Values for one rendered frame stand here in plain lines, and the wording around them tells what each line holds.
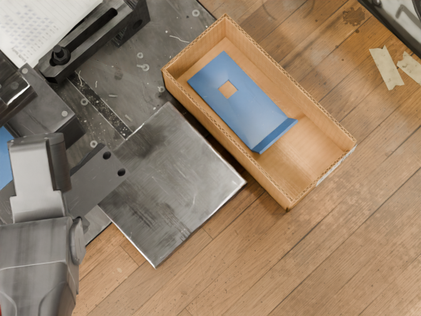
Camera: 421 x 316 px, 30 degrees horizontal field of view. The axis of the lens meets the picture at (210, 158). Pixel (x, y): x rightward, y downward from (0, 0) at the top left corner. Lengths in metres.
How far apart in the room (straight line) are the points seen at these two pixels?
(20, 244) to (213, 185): 0.40
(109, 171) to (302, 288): 0.34
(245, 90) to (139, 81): 0.15
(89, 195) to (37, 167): 0.11
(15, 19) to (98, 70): 0.13
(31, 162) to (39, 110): 0.28
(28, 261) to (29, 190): 0.09
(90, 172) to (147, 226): 0.22
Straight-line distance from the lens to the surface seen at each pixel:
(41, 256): 0.72
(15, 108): 0.92
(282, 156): 1.09
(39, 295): 0.70
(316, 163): 1.09
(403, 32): 1.24
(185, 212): 1.06
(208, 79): 1.12
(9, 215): 0.91
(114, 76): 1.14
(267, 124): 1.10
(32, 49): 1.13
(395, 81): 1.15
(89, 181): 0.86
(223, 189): 1.06
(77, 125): 1.08
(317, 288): 1.07
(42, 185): 0.78
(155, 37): 1.16
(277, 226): 1.07
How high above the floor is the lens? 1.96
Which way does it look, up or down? 75 degrees down
